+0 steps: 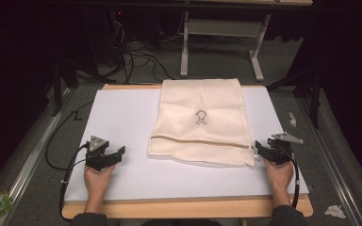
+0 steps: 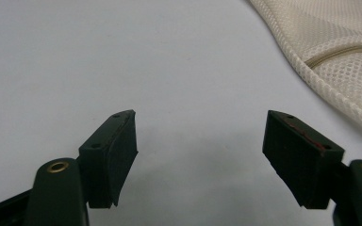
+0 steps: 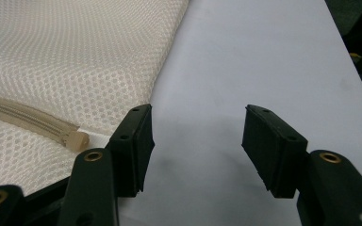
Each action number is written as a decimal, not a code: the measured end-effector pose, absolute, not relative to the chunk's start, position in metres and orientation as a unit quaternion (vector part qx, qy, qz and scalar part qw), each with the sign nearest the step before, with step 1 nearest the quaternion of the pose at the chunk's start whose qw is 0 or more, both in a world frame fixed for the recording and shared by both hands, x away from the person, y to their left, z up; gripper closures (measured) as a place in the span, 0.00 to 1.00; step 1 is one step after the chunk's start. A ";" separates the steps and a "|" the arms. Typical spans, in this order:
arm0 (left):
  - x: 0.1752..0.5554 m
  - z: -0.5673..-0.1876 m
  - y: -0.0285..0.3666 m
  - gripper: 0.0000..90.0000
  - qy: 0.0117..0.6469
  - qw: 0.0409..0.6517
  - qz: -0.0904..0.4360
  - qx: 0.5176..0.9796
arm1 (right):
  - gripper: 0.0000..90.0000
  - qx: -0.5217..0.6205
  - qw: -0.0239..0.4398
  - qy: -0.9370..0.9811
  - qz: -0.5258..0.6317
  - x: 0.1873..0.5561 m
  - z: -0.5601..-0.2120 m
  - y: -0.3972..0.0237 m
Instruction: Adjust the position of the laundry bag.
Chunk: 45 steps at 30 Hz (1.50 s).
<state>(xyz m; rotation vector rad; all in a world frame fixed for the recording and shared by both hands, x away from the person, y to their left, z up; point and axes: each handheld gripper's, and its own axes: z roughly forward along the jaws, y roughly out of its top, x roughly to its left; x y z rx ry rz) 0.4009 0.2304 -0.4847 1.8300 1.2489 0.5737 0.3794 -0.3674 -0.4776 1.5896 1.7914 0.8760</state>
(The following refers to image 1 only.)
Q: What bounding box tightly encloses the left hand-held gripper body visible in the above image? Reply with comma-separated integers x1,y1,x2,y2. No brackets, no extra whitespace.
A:
85,135,111,172

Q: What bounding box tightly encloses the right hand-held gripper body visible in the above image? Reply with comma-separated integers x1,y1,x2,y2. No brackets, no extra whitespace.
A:
267,132,304,166

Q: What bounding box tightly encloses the cream mesh laundry bag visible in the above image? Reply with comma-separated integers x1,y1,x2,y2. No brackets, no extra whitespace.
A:
147,77,257,168

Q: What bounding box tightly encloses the person's left hand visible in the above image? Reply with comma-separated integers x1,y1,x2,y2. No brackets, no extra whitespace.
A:
83,164,116,202

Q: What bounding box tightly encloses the person's right hand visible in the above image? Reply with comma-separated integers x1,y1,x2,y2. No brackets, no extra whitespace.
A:
263,158,295,196

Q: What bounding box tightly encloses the white table mat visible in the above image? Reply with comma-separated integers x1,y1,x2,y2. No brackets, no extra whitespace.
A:
63,87,311,202

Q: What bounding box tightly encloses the small white paper scrap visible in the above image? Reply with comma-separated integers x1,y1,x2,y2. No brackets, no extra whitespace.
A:
288,111,298,128

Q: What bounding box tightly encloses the black metal stand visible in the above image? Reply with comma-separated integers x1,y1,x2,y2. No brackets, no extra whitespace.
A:
264,67,323,130
50,57,108,118

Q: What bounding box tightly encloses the crumpled white tissue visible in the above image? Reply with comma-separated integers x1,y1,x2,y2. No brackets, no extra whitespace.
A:
323,204,347,220

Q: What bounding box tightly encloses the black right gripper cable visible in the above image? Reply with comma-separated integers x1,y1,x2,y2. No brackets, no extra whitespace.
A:
286,150,302,210

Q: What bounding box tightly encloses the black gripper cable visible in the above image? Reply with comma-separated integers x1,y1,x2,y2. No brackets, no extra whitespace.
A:
58,142,91,221
286,150,302,210

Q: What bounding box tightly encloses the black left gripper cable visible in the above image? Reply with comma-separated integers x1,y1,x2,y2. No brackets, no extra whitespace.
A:
58,142,91,221

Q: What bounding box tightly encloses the black floor cable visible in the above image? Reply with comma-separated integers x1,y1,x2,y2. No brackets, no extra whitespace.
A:
44,100,94,172

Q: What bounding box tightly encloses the aluminium floor rail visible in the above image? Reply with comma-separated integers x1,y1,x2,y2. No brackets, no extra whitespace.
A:
0,88,74,226
296,96,362,226

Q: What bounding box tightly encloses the tangle of black cables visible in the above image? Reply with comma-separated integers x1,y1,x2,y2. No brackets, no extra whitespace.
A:
107,18,177,86

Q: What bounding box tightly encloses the white metal desk frame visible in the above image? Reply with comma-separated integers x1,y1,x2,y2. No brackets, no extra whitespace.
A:
179,11,272,83

